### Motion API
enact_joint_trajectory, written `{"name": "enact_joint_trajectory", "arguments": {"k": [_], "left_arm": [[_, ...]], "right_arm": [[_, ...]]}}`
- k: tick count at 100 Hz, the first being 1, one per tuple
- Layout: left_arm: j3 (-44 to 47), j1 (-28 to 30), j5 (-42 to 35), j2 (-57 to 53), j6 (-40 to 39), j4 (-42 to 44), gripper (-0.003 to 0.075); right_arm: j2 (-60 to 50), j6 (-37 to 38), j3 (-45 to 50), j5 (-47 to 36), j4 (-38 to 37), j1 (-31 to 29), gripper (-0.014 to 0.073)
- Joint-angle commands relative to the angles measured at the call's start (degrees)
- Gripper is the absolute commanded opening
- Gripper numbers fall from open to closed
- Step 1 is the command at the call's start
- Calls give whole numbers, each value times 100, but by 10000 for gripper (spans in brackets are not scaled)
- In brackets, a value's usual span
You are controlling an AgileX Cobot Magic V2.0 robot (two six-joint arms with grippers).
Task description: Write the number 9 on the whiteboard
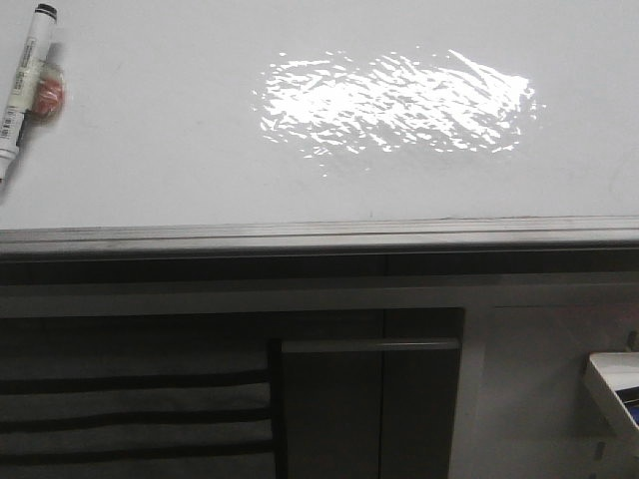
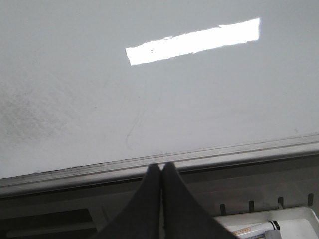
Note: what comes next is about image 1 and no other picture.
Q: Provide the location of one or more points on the white plastic bin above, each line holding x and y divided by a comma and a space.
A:
612, 380

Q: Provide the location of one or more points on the grey striped fabric organiser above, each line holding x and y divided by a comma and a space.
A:
204, 414

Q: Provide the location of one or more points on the red magnet taped to marker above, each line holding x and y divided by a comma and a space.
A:
50, 93

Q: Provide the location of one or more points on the white whiteboard marker pen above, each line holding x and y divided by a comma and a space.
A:
25, 84

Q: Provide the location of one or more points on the white whiteboard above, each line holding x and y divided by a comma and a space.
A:
249, 112

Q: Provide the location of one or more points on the aluminium whiteboard tray rail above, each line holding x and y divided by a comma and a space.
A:
320, 238

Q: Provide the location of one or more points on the dark grey cabinet panel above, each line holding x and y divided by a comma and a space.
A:
364, 408

